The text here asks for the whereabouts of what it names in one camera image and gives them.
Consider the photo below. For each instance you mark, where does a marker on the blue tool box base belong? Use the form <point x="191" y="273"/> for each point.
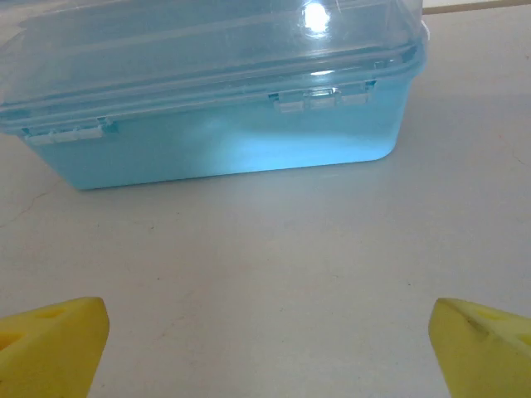
<point x="249" y="145"/>

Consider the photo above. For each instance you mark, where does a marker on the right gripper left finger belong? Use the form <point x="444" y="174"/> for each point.
<point x="50" y="352"/>

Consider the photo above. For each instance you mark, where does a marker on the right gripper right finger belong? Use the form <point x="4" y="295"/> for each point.
<point x="485" y="356"/>

